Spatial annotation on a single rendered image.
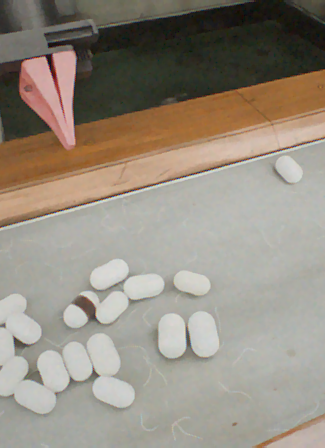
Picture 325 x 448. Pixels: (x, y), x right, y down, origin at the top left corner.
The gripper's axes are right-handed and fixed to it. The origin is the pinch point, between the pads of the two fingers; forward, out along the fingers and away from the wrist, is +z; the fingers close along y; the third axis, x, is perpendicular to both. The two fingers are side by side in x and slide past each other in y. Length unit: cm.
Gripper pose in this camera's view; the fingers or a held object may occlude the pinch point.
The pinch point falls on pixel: (68, 138)
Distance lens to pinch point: 51.1
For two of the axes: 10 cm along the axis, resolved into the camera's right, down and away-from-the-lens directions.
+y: 9.1, -2.8, 3.2
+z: 3.3, 9.4, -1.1
